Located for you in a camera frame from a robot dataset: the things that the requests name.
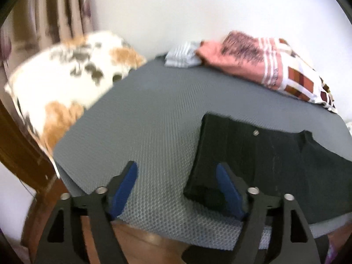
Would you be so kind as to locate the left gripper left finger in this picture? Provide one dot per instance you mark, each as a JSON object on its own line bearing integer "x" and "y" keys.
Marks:
{"x": 62, "y": 240}

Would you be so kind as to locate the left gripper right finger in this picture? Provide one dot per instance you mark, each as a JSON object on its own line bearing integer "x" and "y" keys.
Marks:
{"x": 291, "y": 240}

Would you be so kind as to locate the black pants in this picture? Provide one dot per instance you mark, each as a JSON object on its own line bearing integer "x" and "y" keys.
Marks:
{"x": 274, "y": 161}

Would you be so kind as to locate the grey mesh mattress pad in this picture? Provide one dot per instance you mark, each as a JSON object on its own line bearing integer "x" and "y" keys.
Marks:
{"x": 153, "y": 117}

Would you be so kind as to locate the white floral pillow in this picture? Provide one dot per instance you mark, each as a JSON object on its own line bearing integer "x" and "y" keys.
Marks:
{"x": 54, "y": 88}

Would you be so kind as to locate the pink checkered pillow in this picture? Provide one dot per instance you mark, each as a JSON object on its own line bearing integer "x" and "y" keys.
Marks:
{"x": 270, "y": 62}

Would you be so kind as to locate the light blue striped cloth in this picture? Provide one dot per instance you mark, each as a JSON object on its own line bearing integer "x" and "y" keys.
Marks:
{"x": 183, "y": 56}

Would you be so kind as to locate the beige patterned curtain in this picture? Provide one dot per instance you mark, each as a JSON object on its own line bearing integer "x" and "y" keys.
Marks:
{"x": 34, "y": 25}

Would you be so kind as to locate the brown wooden bed frame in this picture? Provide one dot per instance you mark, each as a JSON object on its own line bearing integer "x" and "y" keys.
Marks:
{"x": 24, "y": 160}

